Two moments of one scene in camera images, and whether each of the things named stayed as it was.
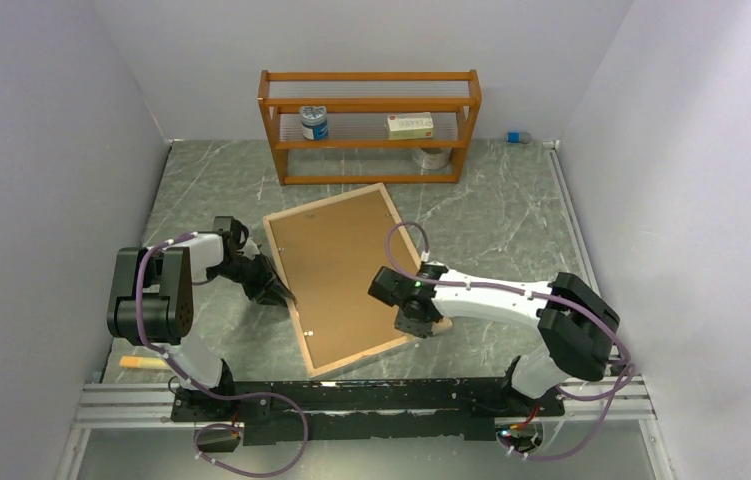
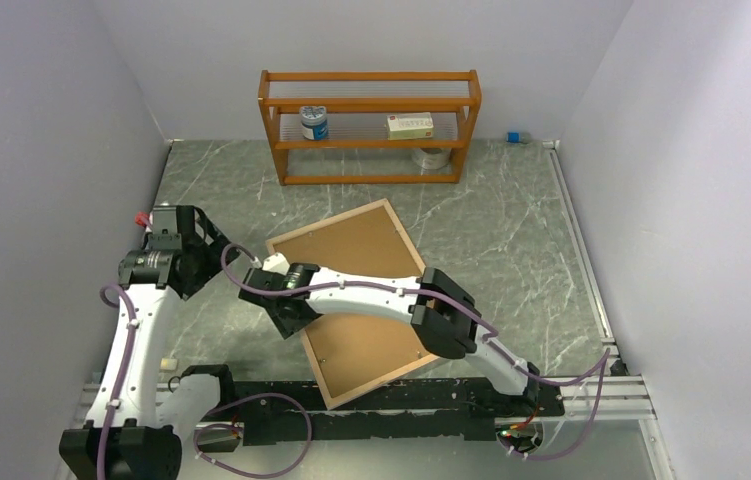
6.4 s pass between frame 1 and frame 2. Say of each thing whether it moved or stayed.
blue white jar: stayed
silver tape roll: stayed
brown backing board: moved
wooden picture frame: moved
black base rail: stayed
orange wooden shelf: stayed
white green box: stayed
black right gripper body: moved
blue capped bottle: stayed
